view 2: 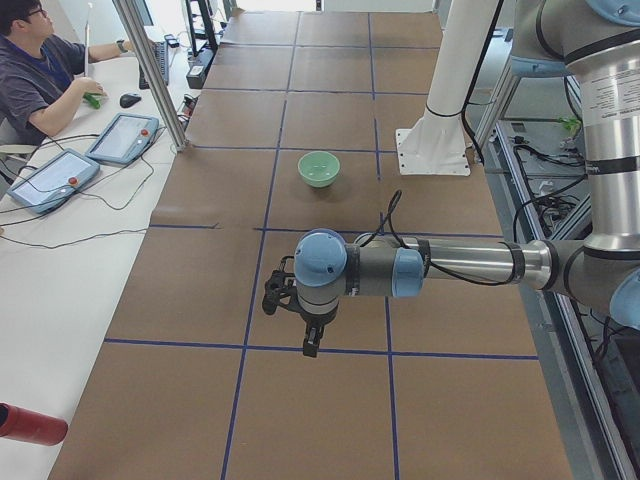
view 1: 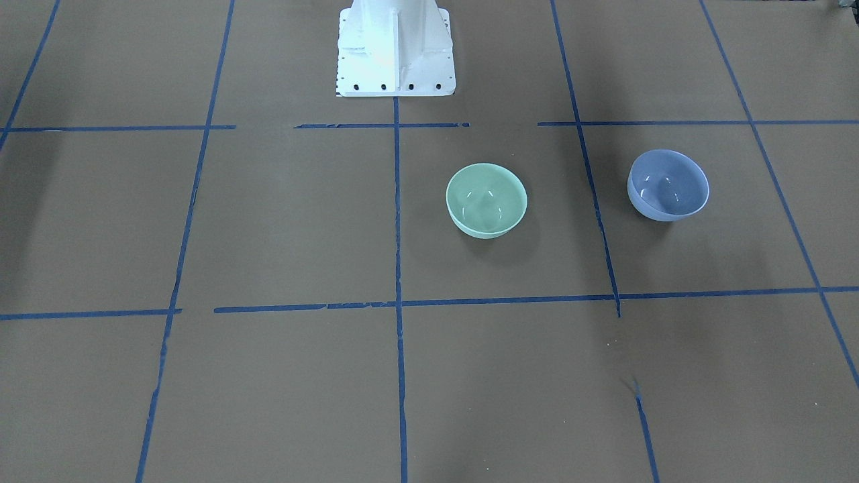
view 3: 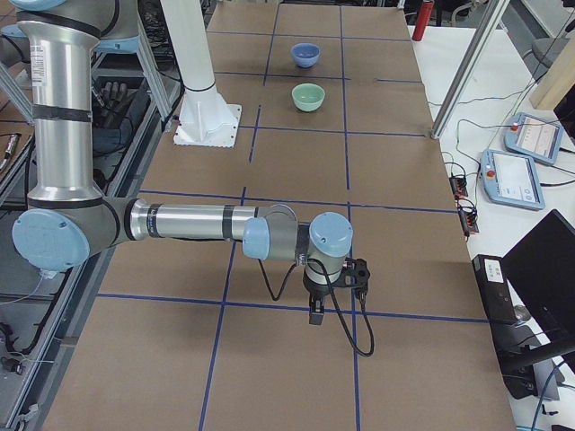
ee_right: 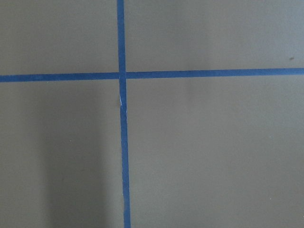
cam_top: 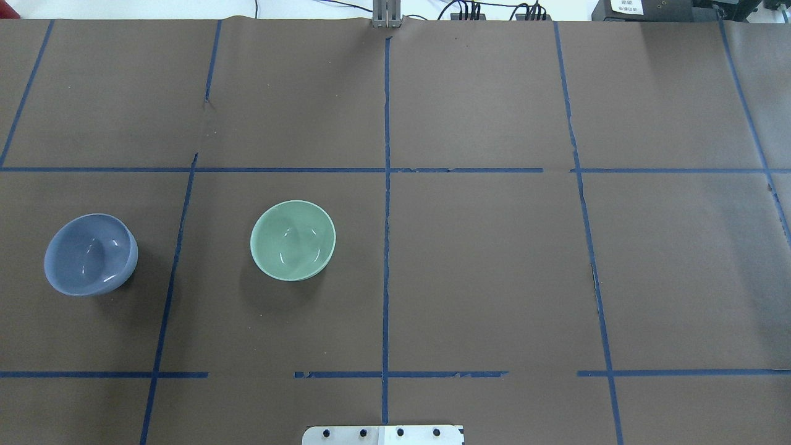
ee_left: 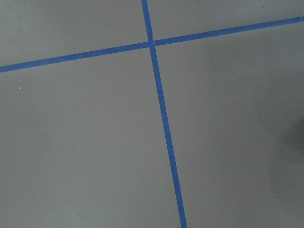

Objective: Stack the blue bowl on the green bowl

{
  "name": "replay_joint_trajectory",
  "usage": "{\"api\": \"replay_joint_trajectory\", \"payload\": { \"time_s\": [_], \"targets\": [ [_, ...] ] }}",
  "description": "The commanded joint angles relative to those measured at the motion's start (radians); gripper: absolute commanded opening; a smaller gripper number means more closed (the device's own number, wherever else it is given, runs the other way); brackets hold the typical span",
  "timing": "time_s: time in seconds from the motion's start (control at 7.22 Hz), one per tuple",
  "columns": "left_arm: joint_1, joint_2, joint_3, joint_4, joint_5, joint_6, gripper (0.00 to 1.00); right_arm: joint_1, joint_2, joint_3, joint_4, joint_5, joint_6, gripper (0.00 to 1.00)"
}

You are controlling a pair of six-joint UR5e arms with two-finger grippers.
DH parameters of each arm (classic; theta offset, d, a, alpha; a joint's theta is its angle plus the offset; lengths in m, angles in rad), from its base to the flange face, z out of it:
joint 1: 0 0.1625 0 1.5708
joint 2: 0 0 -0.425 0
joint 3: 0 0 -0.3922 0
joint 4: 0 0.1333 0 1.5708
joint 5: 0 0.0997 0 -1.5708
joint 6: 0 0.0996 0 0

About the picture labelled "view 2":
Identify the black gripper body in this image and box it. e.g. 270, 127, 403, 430
298, 296, 339, 329

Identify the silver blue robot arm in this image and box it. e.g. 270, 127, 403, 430
290, 1, 639, 357

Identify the green bowl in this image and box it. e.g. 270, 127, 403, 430
297, 151, 341, 188

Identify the far teach pendant tablet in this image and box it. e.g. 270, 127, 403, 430
85, 113, 159, 165

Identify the teach pendant tablet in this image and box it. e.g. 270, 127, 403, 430
8, 149, 100, 214
85, 113, 159, 165

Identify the near teach pendant tablet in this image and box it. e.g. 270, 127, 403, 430
8, 149, 100, 214

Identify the black computer mouse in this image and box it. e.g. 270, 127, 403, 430
119, 93, 142, 109

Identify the red cylinder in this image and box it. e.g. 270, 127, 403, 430
1, 403, 68, 446

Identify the green plastic object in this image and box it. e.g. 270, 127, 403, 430
83, 93, 107, 109

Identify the black keyboard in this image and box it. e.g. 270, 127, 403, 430
138, 40, 171, 91

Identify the seated person in grey shirt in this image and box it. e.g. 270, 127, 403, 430
1, 1, 134, 145

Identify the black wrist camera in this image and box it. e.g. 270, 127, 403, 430
261, 255, 299, 316

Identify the white pedestal column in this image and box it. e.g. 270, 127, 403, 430
396, 0, 502, 176

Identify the aluminium frame post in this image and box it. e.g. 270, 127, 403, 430
113, 0, 188, 152

